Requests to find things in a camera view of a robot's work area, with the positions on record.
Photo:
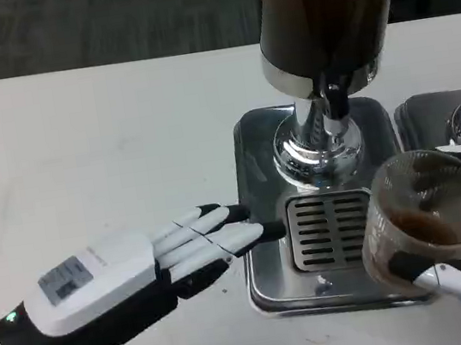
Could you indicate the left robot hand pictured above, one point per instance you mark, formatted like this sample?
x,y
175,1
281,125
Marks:
x,y
100,287

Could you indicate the clear ribbed glass cup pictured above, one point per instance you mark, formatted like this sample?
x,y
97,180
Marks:
x,y
428,216

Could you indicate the slotted steel tray grid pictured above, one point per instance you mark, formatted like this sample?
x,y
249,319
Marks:
x,y
330,231

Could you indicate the steel drip tray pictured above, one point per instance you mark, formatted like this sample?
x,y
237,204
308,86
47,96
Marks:
x,y
271,270
418,118

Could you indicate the black dispenser tap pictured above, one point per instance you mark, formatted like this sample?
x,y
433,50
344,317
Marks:
x,y
336,100

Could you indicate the drink dispenser with brown drink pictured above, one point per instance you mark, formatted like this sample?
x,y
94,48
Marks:
x,y
322,28

